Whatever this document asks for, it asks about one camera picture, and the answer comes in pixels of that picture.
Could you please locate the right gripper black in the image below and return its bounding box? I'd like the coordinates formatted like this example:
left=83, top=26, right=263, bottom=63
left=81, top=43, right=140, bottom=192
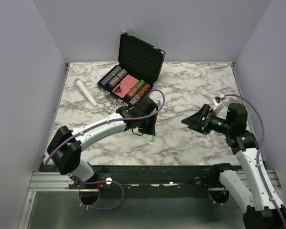
left=182, top=103, right=233, bottom=135

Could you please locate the purple poker chip row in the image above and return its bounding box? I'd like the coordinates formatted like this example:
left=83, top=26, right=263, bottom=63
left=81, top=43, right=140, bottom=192
left=100, top=75, right=114, bottom=86

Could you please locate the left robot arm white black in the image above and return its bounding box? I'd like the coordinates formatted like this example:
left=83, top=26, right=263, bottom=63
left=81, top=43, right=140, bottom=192
left=45, top=98, right=159, bottom=188

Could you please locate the green poker chip row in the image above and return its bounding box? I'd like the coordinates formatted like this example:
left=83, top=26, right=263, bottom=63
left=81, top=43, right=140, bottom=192
left=109, top=66, right=127, bottom=79

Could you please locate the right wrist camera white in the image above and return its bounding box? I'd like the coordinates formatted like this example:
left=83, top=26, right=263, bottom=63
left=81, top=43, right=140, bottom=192
left=212, top=94, right=225, bottom=114

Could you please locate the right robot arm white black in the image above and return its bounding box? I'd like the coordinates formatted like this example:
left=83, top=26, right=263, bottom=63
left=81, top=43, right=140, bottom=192
left=181, top=103, right=286, bottom=229

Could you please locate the red playing card deck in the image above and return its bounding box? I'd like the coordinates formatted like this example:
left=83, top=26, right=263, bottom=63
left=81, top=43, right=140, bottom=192
left=112, top=74, right=139, bottom=98

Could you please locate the orange poker chip row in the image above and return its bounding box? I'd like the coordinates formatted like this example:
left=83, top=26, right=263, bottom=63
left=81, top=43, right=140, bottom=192
left=126, top=80, right=151, bottom=105

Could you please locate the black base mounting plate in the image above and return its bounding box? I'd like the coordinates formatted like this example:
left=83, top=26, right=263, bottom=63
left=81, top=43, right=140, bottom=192
left=69, top=163, right=240, bottom=203

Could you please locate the green key tag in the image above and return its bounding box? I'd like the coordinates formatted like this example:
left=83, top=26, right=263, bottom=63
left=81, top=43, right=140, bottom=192
left=150, top=134, right=157, bottom=142

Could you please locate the black poker chip case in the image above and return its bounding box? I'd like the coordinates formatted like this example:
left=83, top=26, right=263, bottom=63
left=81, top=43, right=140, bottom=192
left=96, top=32, right=166, bottom=110

